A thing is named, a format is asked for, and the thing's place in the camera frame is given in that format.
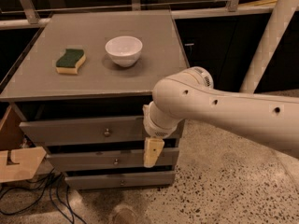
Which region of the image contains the grey drawer cabinet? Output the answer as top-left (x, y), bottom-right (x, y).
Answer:
top-left (1, 10), bottom-right (188, 180)

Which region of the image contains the grey drawer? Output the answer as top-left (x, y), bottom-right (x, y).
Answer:
top-left (46, 147), bottom-right (180, 173)
top-left (65, 171), bottom-right (175, 189)
top-left (20, 116), bottom-right (148, 147)

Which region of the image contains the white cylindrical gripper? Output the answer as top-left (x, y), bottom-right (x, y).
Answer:
top-left (143, 102), bottom-right (184, 168)

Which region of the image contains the wooden box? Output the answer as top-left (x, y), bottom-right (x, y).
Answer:
top-left (0, 106), bottom-right (46, 183)

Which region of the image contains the white diagonal pole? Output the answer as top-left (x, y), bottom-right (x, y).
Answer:
top-left (239, 0), bottom-right (299, 93)

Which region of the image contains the green yellow sponge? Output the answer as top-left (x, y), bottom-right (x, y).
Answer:
top-left (55, 49), bottom-right (86, 75)

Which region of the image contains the metal railing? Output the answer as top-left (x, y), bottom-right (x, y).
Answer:
top-left (0, 0), bottom-right (279, 30)

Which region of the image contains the grey bottom drawer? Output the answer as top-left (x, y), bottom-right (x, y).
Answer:
top-left (65, 171), bottom-right (175, 189)

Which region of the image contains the blue cable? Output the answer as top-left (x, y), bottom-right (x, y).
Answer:
top-left (48, 175), bottom-right (88, 224)

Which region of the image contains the grey middle drawer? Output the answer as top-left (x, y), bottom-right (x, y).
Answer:
top-left (46, 147), bottom-right (180, 173)

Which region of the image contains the white ceramic bowl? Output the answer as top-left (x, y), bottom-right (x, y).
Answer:
top-left (105, 36), bottom-right (143, 67)

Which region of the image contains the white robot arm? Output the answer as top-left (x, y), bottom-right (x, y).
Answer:
top-left (143, 66), bottom-right (299, 168)

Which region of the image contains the grey top drawer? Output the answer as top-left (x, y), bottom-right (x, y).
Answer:
top-left (20, 116), bottom-right (148, 147)

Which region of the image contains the black cable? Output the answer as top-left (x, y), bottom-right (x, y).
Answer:
top-left (0, 168), bottom-right (64, 217)

